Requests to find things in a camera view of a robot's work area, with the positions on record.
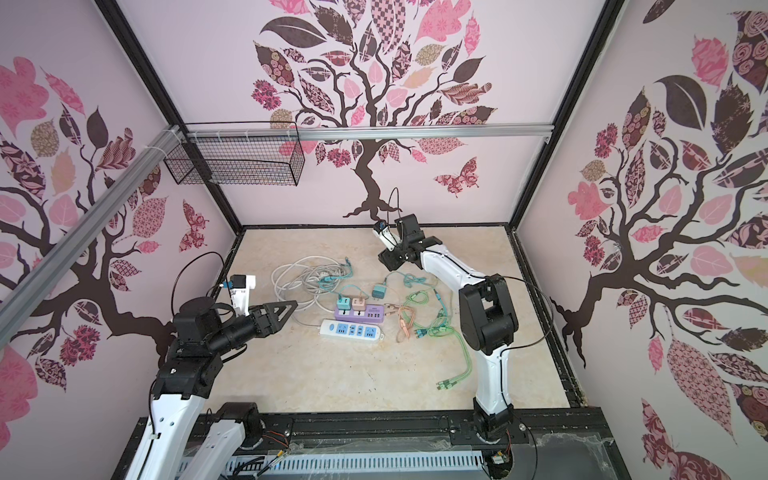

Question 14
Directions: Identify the white power strip cable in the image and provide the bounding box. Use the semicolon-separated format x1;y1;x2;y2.
271;255;350;329

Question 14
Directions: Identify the left aluminium rail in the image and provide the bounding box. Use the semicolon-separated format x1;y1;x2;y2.
1;125;184;346

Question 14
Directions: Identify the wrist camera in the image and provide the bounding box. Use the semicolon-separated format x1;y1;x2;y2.
223;274;257;315
373;220;401;251

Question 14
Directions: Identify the aluminium rail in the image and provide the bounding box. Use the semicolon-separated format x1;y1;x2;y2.
187;123;554;141
1;125;184;346

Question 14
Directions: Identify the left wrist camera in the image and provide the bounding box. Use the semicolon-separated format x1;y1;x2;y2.
223;274;257;315

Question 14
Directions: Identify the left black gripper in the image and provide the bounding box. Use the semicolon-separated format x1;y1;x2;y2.
209;301;299;356

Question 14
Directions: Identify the black wire basket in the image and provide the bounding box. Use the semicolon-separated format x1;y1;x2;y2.
164;120;305;186

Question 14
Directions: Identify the white blue power strip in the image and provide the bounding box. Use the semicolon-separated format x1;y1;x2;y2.
319;319;382;343

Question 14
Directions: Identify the pink charger cable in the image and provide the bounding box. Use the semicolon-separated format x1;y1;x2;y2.
367;303;421;344

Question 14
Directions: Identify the pink charger plug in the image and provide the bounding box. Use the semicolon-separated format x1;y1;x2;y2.
351;297;367;312

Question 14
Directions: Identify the purple power strip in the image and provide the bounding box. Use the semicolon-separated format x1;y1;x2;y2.
333;304;385;324

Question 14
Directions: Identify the back aluminium rail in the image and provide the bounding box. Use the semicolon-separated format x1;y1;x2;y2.
187;123;554;141

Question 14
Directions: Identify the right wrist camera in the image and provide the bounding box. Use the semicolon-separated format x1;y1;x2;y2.
373;220;401;251

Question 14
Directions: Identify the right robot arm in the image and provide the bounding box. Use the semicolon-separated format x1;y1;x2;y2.
373;214;519;442

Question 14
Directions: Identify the white slotted cable duct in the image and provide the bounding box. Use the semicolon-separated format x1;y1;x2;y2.
137;451;486;479

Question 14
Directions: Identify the green charger cable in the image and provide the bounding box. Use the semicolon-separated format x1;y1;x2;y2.
403;286;475;391

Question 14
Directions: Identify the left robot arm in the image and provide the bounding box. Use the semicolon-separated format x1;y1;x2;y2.
115;297;298;479

